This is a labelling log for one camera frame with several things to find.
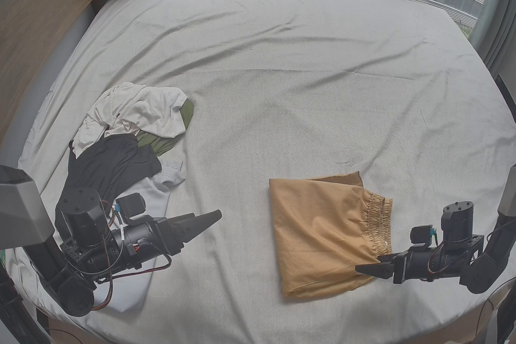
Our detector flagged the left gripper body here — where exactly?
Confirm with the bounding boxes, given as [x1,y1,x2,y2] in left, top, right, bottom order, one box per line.
[119,215,186,260]

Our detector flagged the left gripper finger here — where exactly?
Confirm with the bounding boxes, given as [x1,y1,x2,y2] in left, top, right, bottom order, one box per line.
[169,213,202,228]
[179,209,223,243]

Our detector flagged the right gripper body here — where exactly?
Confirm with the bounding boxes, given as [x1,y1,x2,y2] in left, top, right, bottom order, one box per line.
[393,248,442,285]

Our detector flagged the tan shorts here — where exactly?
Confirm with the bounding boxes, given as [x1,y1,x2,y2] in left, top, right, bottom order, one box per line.
[269,171,393,299]

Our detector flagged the bed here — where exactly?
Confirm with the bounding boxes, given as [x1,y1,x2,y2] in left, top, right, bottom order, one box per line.
[0,0,516,344]

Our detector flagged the pale grey garment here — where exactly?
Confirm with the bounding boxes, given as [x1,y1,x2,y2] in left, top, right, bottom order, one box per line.
[93,161,185,313]

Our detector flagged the green garment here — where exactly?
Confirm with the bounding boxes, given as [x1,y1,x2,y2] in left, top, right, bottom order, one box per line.
[137,98,195,157]

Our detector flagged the black garment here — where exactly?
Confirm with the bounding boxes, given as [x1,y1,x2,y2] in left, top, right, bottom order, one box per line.
[60,134,163,214]

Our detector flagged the cream garment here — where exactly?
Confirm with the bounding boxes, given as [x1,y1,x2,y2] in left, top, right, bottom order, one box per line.
[72,82,188,157]

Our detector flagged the grey-green curtain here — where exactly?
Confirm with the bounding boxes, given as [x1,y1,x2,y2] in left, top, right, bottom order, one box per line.
[470,0,516,73]

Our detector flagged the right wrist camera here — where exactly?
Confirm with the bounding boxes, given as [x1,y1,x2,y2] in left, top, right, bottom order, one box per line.
[410,225,438,250]

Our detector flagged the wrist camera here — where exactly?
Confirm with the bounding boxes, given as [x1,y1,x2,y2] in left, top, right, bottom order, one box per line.
[410,225,438,250]
[115,192,146,226]

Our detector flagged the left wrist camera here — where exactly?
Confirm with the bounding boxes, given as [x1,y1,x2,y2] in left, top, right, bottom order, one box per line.
[115,192,146,226]

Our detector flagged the black cable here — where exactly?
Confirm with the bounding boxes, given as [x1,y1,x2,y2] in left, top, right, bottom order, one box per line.
[482,280,513,339]

